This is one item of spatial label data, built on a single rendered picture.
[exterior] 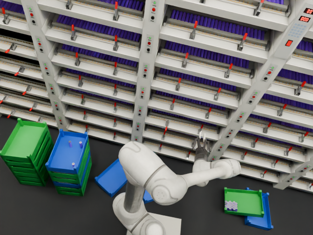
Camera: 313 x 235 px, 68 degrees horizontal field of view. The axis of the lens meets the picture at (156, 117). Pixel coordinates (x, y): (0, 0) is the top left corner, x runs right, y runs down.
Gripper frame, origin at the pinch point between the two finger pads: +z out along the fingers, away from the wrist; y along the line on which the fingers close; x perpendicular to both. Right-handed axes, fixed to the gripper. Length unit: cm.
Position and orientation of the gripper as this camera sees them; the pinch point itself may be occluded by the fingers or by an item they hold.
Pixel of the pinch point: (201, 136)
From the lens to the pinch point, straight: 173.4
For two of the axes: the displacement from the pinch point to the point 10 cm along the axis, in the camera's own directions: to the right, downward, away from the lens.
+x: 1.7, -7.5, -6.4
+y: 9.7, 2.5, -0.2
